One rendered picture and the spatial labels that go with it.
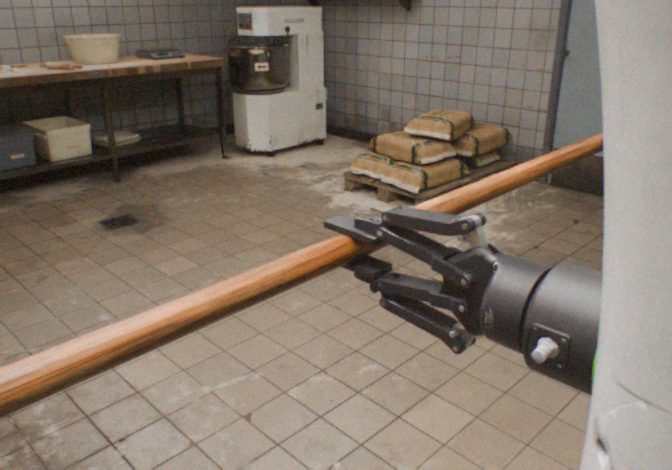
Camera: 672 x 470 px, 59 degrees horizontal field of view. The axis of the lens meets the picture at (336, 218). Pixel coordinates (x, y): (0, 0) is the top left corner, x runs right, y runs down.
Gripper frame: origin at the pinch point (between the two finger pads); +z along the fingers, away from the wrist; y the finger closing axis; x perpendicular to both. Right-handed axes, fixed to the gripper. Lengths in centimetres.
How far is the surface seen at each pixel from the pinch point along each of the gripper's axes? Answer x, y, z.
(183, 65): 235, 29, 405
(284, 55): 322, 25, 377
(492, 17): 409, -8, 221
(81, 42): 168, 9, 441
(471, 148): 340, 83, 190
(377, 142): 293, 78, 242
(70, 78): 141, 31, 407
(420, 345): 144, 119, 91
